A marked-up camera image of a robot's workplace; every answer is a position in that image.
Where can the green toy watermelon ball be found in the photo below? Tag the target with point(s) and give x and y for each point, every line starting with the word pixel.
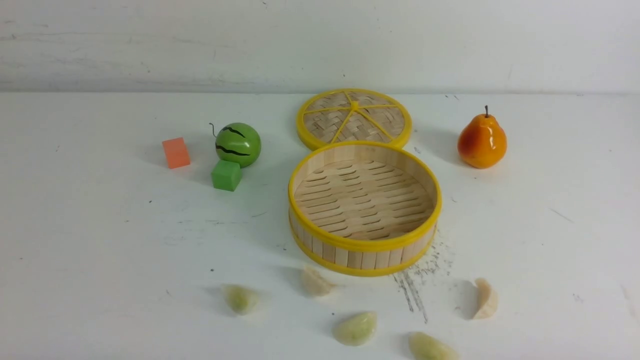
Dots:
pixel 237 142

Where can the orange toy pear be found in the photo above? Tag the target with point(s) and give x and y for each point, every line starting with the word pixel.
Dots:
pixel 483 142

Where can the orange cube block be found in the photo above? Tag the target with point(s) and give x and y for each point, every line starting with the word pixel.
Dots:
pixel 176 153

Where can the green dumpling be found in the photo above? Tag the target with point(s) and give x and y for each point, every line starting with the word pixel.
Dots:
pixel 356 330
pixel 240 299
pixel 426 347

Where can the green cube block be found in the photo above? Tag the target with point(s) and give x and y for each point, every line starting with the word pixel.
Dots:
pixel 226 175

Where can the woven bamboo steamer lid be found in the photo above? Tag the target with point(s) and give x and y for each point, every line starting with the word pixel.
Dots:
pixel 353 114

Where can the bamboo steamer tray yellow rim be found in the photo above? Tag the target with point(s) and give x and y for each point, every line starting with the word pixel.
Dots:
pixel 363 208

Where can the green dumpling bottom front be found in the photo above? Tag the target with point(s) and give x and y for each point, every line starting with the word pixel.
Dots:
pixel 426 347

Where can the white dumpling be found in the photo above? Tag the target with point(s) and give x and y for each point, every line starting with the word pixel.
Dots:
pixel 487 300
pixel 314 283

